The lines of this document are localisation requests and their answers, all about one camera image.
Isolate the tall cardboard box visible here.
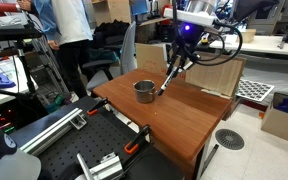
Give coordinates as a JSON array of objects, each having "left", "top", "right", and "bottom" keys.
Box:
[{"left": 91, "top": 0, "right": 132, "bottom": 27}]

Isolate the dotted calibration board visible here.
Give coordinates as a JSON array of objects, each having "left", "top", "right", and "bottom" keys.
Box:
[{"left": 235, "top": 78, "right": 275, "bottom": 103}]

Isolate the white and navy robot base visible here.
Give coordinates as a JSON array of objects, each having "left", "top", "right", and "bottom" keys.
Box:
[{"left": 0, "top": 118, "right": 42, "bottom": 180}]

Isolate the brown cardboard sheet red print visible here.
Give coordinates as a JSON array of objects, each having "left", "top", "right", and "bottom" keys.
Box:
[{"left": 135, "top": 42, "right": 189, "bottom": 81}]

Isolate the pale wooden box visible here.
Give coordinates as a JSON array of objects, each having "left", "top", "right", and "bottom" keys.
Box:
[{"left": 240, "top": 28, "right": 257, "bottom": 44}]

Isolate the blue cloth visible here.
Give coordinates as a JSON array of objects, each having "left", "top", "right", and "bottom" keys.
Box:
[{"left": 0, "top": 69, "right": 17, "bottom": 90}]

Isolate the black perforated breadboard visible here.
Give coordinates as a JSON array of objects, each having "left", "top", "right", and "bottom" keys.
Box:
[{"left": 8, "top": 96, "right": 185, "bottom": 180}]

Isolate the black control box with lights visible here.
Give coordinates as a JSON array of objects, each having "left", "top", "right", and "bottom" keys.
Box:
[{"left": 0, "top": 105, "right": 30, "bottom": 134}]

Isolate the long aluminium extrusion rail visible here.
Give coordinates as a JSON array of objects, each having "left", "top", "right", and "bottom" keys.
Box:
[{"left": 18, "top": 107, "right": 88, "bottom": 157}]

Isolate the red handheld device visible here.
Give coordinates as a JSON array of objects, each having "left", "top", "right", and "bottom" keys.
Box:
[{"left": 0, "top": 1, "right": 22, "bottom": 15}]

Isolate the white side table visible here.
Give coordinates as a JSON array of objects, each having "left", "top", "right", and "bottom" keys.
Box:
[{"left": 0, "top": 56, "right": 39, "bottom": 112}]

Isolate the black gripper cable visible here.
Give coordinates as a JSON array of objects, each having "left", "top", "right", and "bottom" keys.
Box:
[{"left": 189, "top": 19, "right": 244, "bottom": 67}]

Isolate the small metal cup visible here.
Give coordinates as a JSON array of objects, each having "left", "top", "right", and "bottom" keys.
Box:
[{"left": 133, "top": 79, "right": 158, "bottom": 104}]

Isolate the person in white shirt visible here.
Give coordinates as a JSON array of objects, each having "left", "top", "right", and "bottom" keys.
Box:
[{"left": 16, "top": 0, "right": 96, "bottom": 100}]

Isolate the long white table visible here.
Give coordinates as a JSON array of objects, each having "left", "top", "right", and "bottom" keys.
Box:
[{"left": 209, "top": 34, "right": 288, "bottom": 57}]

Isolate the open cardboard box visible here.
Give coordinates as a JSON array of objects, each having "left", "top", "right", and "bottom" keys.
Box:
[{"left": 260, "top": 91, "right": 288, "bottom": 146}]

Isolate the round floor drain grate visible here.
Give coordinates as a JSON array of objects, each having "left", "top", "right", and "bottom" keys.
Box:
[{"left": 214, "top": 128, "right": 246, "bottom": 151}]

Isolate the green plastic object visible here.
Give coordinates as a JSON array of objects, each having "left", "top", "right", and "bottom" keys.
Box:
[{"left": 45, "top": 94, "right": 65, "bottom": 113}]

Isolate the black jacket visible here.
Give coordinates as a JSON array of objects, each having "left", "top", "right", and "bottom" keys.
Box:
[{"left": 93, "top": 19, "right": 131, "bottom": 38}]

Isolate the short aluminium extrusion bracket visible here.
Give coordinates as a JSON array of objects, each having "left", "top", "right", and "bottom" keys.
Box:
[{"left": 76, "top": 152, "right": 124, "bottom": 180}]

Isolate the black camera tripod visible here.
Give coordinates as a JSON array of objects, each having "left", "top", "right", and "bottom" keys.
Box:
[{"left": 0, "top": 39, "right": 40, "bottom": 101}]

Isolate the grey office chair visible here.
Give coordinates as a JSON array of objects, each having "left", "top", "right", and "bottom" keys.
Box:
[{"left": 82, "top": 21, "right": 137, "bottom": 92}]

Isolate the black clamp orange trigger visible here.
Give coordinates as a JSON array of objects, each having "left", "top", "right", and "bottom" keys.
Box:
[
  {"left": 86, "top": 97, "right": 109, "bottom": 117},
  {"left": 123, "top": 124, "right": 151, "bottom": 155}
]

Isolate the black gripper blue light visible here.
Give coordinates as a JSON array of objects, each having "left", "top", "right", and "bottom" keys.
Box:
[{"left": 165, "top": 22, "right": 205, "bottom": 76}]

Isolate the brown wooden desk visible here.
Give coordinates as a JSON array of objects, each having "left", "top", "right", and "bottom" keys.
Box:
[{"left": 92, "top": 68, "right": 233, "bottom": 180}]

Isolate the light corrugated cardboard sheet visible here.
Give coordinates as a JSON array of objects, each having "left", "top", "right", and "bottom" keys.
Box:
[{"left": 184, "top": 52, "right": 247, "bottom": 100}]

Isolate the white wrist mount plate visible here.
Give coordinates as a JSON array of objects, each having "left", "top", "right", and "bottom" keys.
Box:
[{"left": 163, "top": 7, "right": 216, "bottom": 27}]

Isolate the black stereo camera bar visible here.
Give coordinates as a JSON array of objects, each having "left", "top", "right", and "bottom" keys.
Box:
[{"left": 0, "top": 27, "right": 44, "bottom": 42}]

